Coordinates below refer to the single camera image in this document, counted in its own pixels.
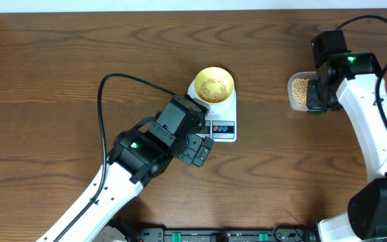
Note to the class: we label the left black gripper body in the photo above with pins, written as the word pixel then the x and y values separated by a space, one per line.
pixel 191 146

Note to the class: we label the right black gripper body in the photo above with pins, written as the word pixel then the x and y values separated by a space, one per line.
pixel 320 98

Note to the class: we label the yellow plastic bowl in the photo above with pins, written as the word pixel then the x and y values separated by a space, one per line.
pixel 215 73

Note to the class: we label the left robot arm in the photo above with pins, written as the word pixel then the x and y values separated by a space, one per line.
pixel 137 156

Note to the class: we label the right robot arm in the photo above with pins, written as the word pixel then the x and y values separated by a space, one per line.
pixel 348 81

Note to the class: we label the white digital kitchen scale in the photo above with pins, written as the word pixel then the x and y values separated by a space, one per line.
pixel 221 119

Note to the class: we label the soybeans in bowl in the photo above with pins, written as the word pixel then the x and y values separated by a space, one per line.
pixel 213 90

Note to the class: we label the soybeans in container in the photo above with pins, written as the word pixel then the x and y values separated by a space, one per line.
pixel 299 90

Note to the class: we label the clear plastic container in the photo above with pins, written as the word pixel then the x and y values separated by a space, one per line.
pixel 293 104

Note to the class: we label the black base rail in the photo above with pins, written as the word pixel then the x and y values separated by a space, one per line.
pixel 284 232

